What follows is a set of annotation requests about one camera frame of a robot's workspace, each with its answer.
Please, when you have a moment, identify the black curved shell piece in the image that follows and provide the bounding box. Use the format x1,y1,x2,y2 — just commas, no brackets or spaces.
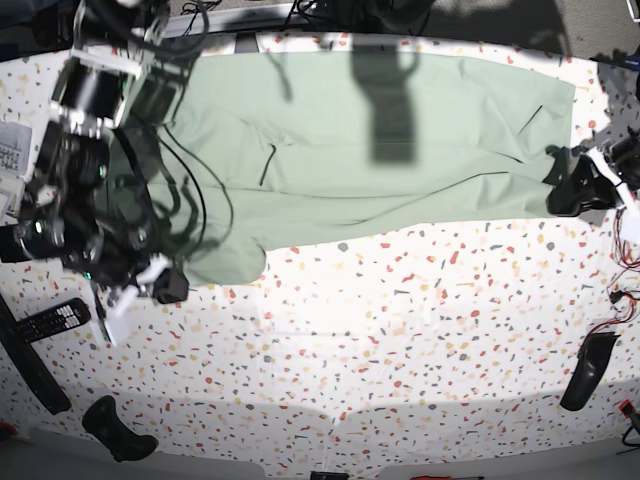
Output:
560,332,619,412

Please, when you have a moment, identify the long black bar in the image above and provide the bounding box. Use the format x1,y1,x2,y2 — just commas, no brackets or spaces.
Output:
1,298,71,415

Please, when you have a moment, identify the light green T-shirt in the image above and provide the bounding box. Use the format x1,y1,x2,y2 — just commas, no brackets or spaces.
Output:
124,50,575,285

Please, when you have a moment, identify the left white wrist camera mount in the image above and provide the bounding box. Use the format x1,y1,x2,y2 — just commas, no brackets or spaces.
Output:
579,145,639,216

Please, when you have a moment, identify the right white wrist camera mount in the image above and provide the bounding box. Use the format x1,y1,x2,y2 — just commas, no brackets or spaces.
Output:
90,254,172,347

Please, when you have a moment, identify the black cylinder tube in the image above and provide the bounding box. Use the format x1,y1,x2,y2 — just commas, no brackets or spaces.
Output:
0,225,30,263

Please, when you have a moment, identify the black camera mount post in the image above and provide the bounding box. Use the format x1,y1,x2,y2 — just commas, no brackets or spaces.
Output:
234,32,259,54

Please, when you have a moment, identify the red and black wire bundle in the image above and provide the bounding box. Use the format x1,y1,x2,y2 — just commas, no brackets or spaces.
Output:
587,200,640,346

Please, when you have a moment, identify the black curved handle piece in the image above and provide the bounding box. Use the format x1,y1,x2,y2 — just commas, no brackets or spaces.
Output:
82,395,159,462

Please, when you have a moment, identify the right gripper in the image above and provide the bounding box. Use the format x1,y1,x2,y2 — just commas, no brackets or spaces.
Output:
60,224,189,304

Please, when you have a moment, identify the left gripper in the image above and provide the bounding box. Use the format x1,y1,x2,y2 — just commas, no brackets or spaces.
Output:
545,129,640,216

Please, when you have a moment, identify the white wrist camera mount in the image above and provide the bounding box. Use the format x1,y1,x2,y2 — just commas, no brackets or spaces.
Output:
579,145,639,216
90,254,172,347

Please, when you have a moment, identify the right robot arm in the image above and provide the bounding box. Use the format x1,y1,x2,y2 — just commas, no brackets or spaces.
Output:
1,1,197,304

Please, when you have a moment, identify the black TV remote control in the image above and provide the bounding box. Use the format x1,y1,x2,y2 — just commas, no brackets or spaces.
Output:
17,297,91,343

